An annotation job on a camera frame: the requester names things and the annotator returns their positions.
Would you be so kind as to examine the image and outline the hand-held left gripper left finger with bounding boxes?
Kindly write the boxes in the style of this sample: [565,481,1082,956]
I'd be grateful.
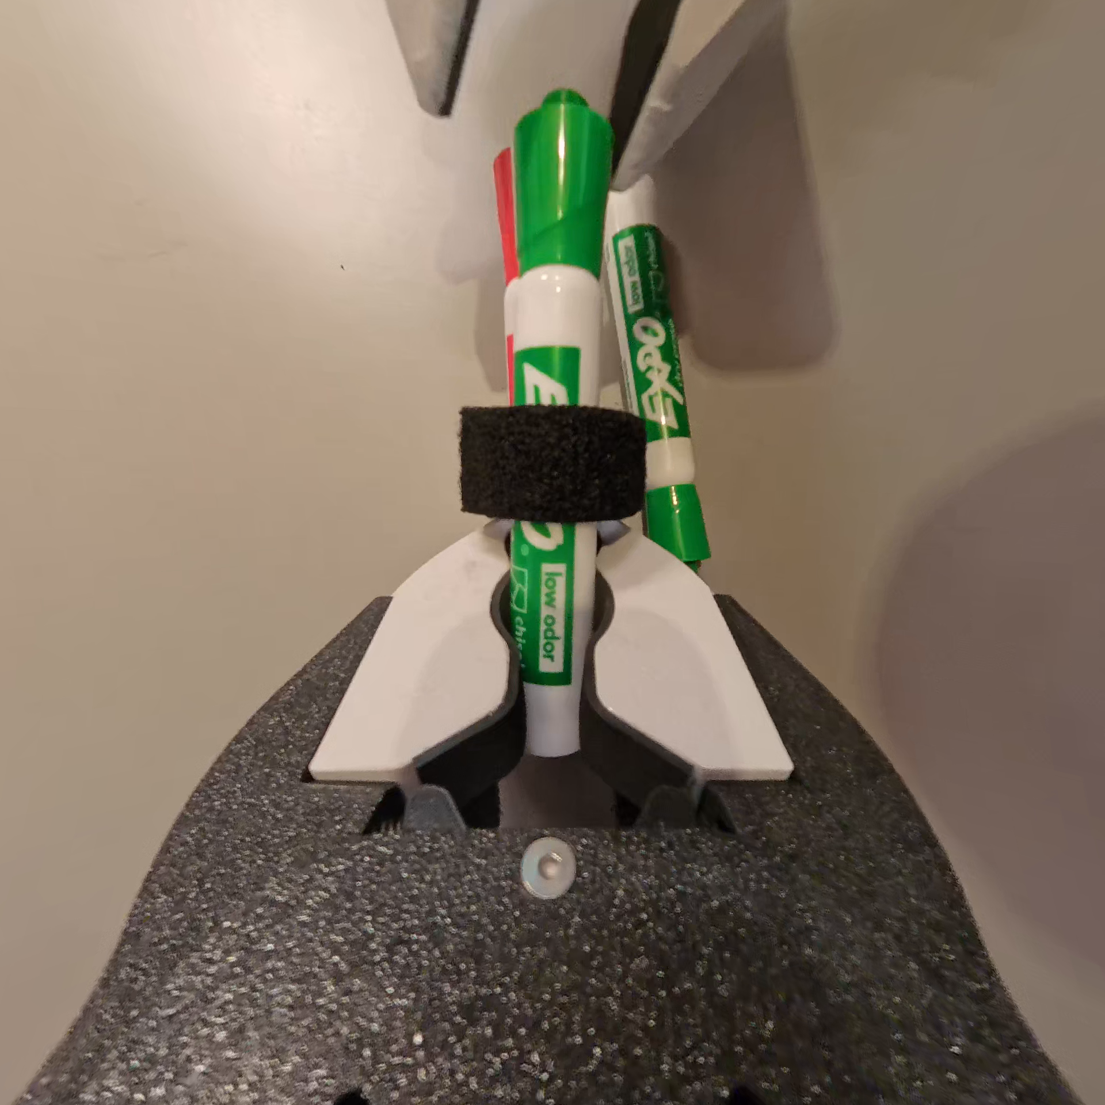
[308,527,525,786]

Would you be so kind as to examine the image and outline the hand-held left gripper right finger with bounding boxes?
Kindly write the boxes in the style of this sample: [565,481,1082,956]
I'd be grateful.
[584,523,799,786]

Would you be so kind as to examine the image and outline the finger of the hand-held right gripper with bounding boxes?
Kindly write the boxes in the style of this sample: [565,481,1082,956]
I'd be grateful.
[608,0,782,193]
[384,0,483,119]

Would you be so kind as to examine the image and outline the red marker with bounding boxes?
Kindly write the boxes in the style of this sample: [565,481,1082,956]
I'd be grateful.
[495,147,521,285]

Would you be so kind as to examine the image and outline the green marker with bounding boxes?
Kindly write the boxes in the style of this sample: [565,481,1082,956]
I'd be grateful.
[506,91,617,759]
[605,180,713,569]

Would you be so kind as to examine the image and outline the black velcro strap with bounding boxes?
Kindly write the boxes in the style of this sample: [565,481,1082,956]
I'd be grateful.
[457,405,644,521]

